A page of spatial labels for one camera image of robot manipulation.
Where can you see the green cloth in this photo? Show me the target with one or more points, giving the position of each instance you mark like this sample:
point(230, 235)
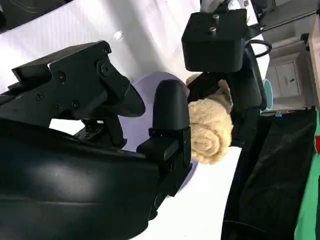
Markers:
point(310, 200)

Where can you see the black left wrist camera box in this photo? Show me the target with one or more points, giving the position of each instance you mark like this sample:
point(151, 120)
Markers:
point(212, 50)

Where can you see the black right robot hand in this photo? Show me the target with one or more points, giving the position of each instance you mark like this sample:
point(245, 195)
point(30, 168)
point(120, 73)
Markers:
point(62, 175)

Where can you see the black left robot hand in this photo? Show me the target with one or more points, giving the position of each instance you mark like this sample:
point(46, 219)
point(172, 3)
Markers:
point(250, 82)

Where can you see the lilac plate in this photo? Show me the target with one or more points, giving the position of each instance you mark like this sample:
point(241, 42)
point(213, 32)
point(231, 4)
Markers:
point(145, 85)

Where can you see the black cloth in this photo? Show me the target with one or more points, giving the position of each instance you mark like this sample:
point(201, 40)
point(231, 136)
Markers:
point(275, 162)

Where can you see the beige cabinet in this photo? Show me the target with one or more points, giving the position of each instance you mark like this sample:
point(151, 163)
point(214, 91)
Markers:
point(285, 75)

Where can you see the beige towel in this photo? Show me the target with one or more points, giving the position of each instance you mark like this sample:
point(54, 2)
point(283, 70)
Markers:
point(210, 122)

